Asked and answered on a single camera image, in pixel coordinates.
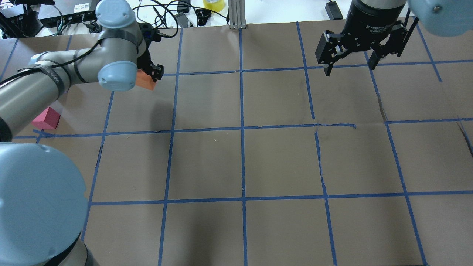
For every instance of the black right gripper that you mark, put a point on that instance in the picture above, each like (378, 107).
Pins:
(369, 22)

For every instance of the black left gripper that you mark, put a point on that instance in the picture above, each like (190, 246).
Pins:
(156, 71)

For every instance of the orange foam cube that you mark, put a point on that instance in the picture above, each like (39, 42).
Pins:
(144, 81)

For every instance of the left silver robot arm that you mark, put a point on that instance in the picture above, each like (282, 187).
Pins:
(44, 199)

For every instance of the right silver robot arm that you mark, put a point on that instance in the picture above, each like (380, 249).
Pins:
(445, 18)

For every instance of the black power brick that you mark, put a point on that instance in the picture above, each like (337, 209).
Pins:
(333, 11)

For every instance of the black power adapter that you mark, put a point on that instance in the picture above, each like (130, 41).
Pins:
(183, 21)

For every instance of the yellow tape roll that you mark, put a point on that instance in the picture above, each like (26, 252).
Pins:
(214, 5)

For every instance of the pink foam cube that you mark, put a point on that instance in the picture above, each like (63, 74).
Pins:
(47, 120)

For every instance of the aluminium frame post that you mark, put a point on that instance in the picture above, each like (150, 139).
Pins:
(236, 14)

